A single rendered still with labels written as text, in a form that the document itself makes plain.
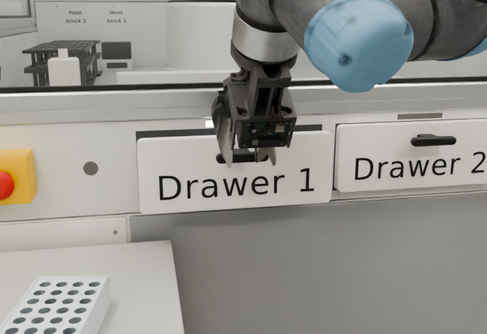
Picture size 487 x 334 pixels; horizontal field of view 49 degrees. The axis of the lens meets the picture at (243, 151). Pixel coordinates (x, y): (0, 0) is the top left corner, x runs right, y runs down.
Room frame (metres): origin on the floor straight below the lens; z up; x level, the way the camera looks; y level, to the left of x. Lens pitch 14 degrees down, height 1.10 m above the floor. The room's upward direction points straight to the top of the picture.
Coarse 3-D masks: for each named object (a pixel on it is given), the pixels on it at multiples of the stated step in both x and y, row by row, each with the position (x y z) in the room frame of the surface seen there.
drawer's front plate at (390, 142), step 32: (352, 128) 0.83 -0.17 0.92; (384, 128) 0.84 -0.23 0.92; (416, 128) 0.85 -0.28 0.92; (448, 128) 0.86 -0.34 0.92; (480, 128) 0.88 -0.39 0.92; (352, 160) 0.83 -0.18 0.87; (384, 160) 0.84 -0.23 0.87; (416, 160) 0.85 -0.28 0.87; (448, 160) 0.86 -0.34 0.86; (480, 160) 0.88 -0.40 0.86
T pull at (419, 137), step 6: (414, 138) 0.82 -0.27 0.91; (420, 138) 0.82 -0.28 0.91; (426, 138) 0.82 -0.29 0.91; (432, 138) 0.82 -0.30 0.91; (438, 138) 0.82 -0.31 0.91; (444, 138) 0.82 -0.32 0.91; (450, 138) 0.83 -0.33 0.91; (414, 144) 0.81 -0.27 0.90; (420, 144) 0.82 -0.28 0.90; (426, 144) 0.82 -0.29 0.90; (432, 144) 0.82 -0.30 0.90; (438, 144) 0.82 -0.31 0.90; (444, 144) 0.82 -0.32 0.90; (450, 144) 0.83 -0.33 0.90
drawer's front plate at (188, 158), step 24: (144, 144) 0.73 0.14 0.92; (168, 144) 0.74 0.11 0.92; (192, 144) 0.74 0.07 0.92; (216, 144) 0.75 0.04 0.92; (312, 144) 0.78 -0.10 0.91; (144, 168) 0.73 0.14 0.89; (168, 168) 0.74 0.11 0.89; (192, 168) 0.74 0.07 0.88; (216, 168) 0.75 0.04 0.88; (240, 168) 0.76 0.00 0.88; (264, 168) 0.76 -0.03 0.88; (288, 168) 0.77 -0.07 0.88; (312, 168) 0.78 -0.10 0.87; (144, 192) 0.73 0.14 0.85; (168, 192) 0.74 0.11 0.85; (192, 192) 0.74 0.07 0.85; (288, 192) 0.77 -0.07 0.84; (312, 192) 0.78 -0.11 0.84
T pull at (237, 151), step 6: (234, 150) 0.74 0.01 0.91; (240, 150) 0.74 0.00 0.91; (246, 150) 0.74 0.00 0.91; (216, 156) 0.72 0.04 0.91; (234, 156) 0.72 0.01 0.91; (240, 156) 0.72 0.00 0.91; (246, 156) 0.72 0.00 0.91; (252, 156) 0.72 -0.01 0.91; (222, 162) 0.72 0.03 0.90; (234, 162) 0.72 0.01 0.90; (240, 162) 0.72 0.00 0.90
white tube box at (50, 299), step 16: (32, 288) 0.56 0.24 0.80; (48, 288) 0.56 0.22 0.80; (64, 288) 0.56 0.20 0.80; (80, 288) 0.56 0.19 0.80; (96, 288) 0.56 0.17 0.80; (16, 304) 0.52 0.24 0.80; (32, 304) 0.52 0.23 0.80; (48, 304) 0.52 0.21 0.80; (64, 304) 0.52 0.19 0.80; (80, 304) 0.52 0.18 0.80; (96, 304) 0.53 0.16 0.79; (16, 320) 0.50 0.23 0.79; (32, 320) 0.49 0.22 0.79; (48, 320) 0.49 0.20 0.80; (64, 320) 0.49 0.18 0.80; (80, 320) 0.50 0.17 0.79; (96, 320) 0.52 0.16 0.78
